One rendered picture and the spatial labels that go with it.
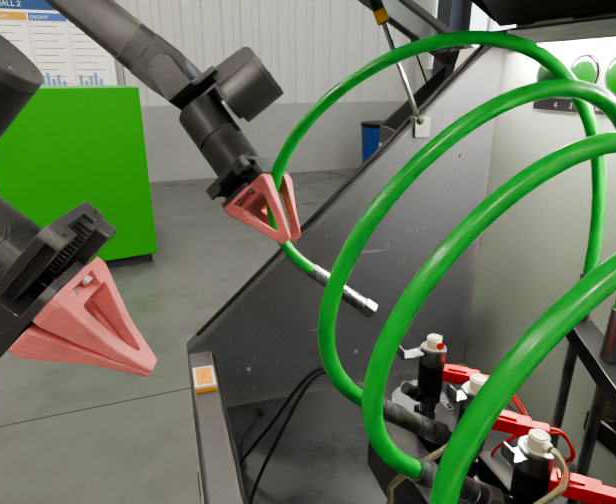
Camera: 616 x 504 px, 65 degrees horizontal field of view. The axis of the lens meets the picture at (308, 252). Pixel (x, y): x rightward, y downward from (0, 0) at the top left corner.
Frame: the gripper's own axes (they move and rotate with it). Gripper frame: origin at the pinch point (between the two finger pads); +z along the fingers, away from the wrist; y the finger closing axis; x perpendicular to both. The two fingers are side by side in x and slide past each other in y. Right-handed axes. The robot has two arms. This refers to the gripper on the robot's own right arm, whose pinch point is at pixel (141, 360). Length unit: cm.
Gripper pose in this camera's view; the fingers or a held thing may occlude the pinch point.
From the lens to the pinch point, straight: 33.8
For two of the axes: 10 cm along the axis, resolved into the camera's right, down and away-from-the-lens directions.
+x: -0.5, -3.4, 9.4
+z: 7.2, 6.4, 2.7
